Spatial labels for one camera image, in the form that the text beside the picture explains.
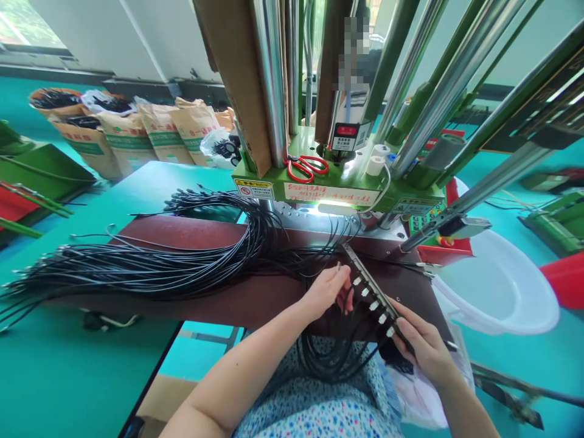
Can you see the clear bag of black parts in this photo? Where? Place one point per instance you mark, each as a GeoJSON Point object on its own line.
{"type": "Point", "coordinates": [222, 149]}

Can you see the dark metal bar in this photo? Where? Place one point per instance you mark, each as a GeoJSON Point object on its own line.
{"type": "Point", "coordinates": [506, 394]}

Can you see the dark red work board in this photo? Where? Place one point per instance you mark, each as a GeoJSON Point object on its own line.
{"type": "Point", "coordinates": [255, 299]}

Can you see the person's body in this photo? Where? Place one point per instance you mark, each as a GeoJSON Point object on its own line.
{"type": "Point", "coordinates": [315, 401]}

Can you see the white plastic bag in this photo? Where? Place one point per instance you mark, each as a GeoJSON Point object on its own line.
{"type": "Point", "coordinates": [422, 399]}

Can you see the person's right hand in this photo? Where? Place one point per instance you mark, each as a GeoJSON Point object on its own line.
{"type": "Point", "coordinates": [429, 349]}

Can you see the white tape roll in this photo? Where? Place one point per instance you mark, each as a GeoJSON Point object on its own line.
{"type": "Point", "coordinates": [378, 151]}
{"type": "Point", "coordinates": [374, 166]}

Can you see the red plastic box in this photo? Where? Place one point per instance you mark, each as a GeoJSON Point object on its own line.
{"type": "Point", "coordinates": [445, 252]}

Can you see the green vertical moulding machine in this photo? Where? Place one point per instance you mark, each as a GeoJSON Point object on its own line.
{"type": "Point", "coordinates": [319, 191]}

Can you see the black jig bar with white plugs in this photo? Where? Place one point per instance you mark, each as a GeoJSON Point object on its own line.
{"type": "Point", "coordinates": [372, 289]}

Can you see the window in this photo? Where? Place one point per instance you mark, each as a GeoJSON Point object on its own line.
{"type": "Point", "coordinates": [27, 23]}

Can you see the green machine with red tray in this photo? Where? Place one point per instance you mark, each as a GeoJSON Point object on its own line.
{"type": "Point", "coordinates": [41, 169]}

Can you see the row of brown paper sacks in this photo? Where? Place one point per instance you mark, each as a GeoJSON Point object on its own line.
{"type": "Point", "coordinates": [132, 137]}

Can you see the person's left hand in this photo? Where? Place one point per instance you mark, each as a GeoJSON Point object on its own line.
{"type": "Point", "coordinates": [319, 292]}

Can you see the red plastic bucket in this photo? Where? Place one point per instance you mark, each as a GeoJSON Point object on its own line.
{"type": "Point", "coordinates": [568, 280]}

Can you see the white plastic basin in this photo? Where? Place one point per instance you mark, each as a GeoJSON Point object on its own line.
{"type": "Point", "coordinates": [497, 292]}

